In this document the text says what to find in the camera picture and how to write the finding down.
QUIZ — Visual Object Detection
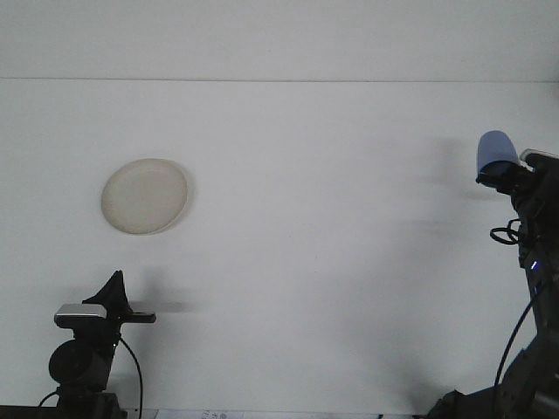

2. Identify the pale blue cup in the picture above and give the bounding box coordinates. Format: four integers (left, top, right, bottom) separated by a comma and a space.
475, 129, 521, 172

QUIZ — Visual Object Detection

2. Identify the pale round plate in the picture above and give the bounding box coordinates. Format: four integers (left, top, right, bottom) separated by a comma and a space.
100, 157, 190, 236

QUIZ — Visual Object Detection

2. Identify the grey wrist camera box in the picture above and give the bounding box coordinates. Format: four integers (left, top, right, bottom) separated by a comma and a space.
54, 304, 109, 329
519, 148, 554, 175

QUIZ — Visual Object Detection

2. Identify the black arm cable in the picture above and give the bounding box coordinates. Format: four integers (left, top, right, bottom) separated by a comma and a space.
489, 217, 545, 396
118, 336, 144, 414

